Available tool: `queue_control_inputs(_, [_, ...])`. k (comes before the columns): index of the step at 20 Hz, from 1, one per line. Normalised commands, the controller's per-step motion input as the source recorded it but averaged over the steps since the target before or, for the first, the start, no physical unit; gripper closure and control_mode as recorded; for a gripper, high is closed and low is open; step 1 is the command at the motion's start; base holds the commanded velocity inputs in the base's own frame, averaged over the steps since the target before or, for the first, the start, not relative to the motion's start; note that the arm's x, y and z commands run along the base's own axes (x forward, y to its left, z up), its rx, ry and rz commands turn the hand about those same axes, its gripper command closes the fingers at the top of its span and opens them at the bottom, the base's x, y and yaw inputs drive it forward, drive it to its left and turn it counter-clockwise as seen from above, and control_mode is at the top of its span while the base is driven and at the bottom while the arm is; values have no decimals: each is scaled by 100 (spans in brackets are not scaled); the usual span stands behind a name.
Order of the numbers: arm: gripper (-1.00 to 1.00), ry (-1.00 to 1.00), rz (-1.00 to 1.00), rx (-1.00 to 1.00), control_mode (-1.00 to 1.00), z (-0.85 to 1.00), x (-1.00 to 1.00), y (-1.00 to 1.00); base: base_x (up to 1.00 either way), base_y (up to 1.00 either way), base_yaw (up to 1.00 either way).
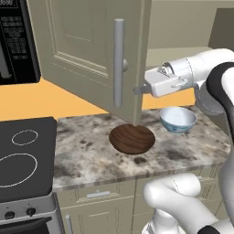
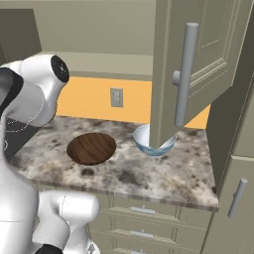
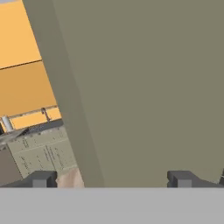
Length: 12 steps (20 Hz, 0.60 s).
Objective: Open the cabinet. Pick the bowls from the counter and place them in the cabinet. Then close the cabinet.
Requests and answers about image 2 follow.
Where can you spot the beige wall cabinets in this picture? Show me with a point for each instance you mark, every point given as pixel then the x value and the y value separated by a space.
pixel 99 29

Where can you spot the black hob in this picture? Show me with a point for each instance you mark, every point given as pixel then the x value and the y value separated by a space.
pixel 20 140

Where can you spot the beige tall cabinet door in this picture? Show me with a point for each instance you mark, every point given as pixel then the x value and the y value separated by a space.
pixel 221 234

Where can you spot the grey wall outlet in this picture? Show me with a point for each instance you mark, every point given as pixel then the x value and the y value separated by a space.
pixel 116 97

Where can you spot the brown wooden bowl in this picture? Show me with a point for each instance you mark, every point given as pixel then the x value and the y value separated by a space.
pixel 91 149

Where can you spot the beige tall cabinet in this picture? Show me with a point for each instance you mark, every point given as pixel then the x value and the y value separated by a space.
pixel 228 132

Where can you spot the beige drawer front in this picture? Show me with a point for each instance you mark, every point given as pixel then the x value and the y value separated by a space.
pixel 172 236
pixel 109 246
pixel 165 211

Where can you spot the white and blue bowl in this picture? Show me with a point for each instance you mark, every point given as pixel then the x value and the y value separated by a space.
pixel 143 140

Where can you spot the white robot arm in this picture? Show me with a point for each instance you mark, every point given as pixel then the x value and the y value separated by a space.
pixel 16 211

